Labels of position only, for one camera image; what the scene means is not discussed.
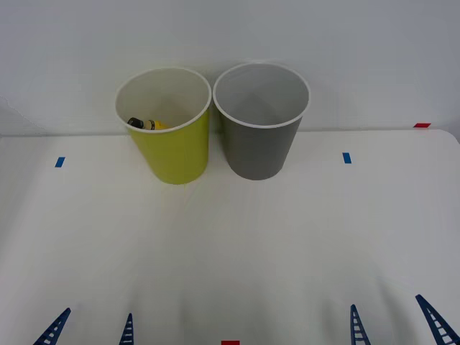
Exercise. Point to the grey plastic waste bin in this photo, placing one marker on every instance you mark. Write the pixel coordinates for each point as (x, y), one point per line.
(257, 151)

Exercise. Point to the yellow-green plastic waste bin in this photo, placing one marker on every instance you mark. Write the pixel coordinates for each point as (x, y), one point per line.
(179, 154)

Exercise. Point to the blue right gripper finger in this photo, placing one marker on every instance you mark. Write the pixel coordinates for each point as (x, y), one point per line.
(358, 328)
(436, 321)

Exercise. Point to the yellow bottle with black cap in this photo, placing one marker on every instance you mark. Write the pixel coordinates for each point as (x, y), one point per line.
(149, 124)

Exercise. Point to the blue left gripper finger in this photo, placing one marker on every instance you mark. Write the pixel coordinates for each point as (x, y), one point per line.
(52, 330)
(127, 332)

